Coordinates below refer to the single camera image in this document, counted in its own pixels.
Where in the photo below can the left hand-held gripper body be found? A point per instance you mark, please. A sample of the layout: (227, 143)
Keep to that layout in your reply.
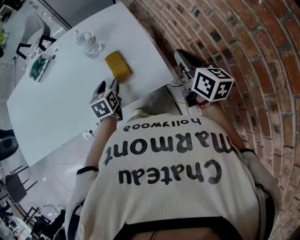
(104, 105)

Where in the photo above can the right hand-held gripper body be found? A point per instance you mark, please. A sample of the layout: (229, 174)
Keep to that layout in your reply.
(211, 85)

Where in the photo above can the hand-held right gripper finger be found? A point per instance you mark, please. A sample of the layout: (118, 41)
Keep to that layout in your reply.
(193, 59)
(181, 61)

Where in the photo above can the yellow sponge block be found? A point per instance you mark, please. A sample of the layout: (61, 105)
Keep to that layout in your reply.
(118, 66)

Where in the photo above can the person's right forearm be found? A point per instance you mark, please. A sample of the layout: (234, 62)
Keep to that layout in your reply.
(222, 124)

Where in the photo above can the person's left forearm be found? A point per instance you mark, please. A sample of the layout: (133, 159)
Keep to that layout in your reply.
(100, 140)

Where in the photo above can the white power strip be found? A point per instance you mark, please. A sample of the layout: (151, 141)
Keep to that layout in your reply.
(87, 134)

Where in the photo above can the person's white shoe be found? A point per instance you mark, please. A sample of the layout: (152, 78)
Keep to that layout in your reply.
(139, 114)

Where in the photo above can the white desk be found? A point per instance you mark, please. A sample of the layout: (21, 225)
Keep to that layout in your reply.
(65, 100)

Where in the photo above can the small white round lid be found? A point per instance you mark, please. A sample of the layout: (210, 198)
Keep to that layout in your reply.
(56, 48)

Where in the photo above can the pale grey armchair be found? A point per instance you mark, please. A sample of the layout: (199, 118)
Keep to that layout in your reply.
(35, 25)

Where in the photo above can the white printed shirt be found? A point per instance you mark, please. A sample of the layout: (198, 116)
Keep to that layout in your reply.
(168, 192)

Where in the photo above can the green cloth table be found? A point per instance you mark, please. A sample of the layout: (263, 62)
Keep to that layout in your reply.
(2, 37)

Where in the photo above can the dark grey chair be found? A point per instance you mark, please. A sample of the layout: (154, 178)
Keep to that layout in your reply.
(16, 187)

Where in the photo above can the black frame patterned chair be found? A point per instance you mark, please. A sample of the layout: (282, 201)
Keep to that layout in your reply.
(32, 50)

